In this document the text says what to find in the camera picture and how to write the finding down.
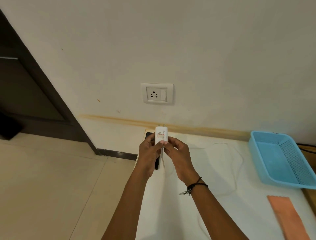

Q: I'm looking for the person's left hand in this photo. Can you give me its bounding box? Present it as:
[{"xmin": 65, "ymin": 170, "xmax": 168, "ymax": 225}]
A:
[{"xmin": 136, "ymin": 132, "xmax": 165, "ymax": 180}]

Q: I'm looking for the person's right hand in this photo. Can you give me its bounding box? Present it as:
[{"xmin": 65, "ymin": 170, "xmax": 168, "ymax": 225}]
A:
[{"xmin": 163, "ymin": 136, "xmax": 199, "ymax": 186}]

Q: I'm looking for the white charging cable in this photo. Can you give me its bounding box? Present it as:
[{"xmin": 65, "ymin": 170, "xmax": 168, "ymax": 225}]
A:
[{"xmin": 162, "ymin": 142, "xmax": 244, "ymax": 240}]

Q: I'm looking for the black smartphone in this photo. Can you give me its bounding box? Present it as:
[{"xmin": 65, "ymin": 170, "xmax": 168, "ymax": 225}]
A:
[{"xmin": 145, "ymin": 132, "xmax": 161, "ymax": 170}]

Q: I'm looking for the white charger adapter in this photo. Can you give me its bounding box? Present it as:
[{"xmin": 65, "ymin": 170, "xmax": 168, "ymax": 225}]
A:
[{"xmin": 155, "ymin": 123, "xmax": 169, "ymax": 149}]

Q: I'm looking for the orange cleaning cloth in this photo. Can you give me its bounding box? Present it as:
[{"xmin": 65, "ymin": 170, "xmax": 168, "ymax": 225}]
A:
[{"xmin": 266, "ymin": 195, "xmax": 311, "ymax": 240}]

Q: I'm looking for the person's right forearm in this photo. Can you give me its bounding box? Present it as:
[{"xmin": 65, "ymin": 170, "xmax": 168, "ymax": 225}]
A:
[{"xmin": 187, "ymin": 182, "xmax": 250, "ymax": 240}]

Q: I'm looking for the person's left forearm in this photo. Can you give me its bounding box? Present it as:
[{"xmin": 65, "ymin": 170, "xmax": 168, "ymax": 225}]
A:
[{"xmin": 101, "ymin": 170, "xmax": 151, "ymax": 240}]

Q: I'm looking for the blue plastic basket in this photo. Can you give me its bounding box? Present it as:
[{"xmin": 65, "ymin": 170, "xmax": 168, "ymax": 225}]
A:
[{"xmin": 248, "ymin": 131, "xmax": 316, "ymax": 190}]

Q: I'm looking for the wooden board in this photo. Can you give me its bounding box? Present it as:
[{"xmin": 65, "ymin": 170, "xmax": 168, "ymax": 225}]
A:
[{"xmin": 299, "ymin": 146, "xmax": 316, "ymax": 216}]

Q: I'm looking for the dark wooden door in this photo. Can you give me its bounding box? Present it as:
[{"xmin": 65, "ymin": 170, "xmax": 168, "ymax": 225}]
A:
[{"xmin": 0, "ymin": 9, "xmax": 100, "ymax": 155}]

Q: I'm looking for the black box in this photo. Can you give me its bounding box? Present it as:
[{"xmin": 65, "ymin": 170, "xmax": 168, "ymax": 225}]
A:
[{"xmin": 0, "ymin": 111, "xmax": 24, "ymax": 141}]

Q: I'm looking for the black thread bracelet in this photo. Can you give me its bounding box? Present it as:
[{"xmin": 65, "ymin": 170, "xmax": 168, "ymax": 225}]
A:
[{"xmin": 179, "ymin": 177, "xmax": 209, "ymax": 196}]

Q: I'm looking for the white wall socket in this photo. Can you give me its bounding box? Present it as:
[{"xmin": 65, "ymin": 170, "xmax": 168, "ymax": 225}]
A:
[{"xmin": 140, "ymin": 83, "xmax": 174, "ymax": 105}]

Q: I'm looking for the black power cable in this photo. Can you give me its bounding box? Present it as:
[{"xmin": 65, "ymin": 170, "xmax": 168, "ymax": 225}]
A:
[{"xmin": 296, "ymin": 143, "xmax": 316, "ymax": 154}]

